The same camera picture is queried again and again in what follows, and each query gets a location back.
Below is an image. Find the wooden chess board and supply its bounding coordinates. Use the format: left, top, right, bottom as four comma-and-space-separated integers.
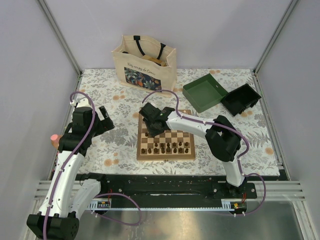
136, 115, 196, 162

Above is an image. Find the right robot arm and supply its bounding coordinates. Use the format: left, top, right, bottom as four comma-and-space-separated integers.
139, 102, 246, 198

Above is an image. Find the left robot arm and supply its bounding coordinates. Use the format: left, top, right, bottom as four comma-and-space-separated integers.
26, 105, 115, 240

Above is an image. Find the pink capped bottle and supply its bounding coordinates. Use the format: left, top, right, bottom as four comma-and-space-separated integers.
50, 134, 62, 150

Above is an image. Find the floral table mat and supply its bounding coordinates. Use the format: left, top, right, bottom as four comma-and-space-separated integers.
78, 69, 280, 176

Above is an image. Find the green open box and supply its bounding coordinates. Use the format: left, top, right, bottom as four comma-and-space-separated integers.
182, 73, 228, 113

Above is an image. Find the beige printed tote bag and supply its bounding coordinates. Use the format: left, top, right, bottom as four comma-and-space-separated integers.
112, 35, 177, 92

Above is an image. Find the black plastic bin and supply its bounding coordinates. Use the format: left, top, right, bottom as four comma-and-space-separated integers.
220, 83, 261, 117

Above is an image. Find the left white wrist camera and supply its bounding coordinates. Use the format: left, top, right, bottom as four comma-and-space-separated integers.
70, 97, 92, 108

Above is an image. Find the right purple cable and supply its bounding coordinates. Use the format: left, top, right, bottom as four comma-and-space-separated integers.
141, 89, 266, 217

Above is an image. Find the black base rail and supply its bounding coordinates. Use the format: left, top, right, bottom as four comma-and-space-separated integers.
75, 173, 258, 209

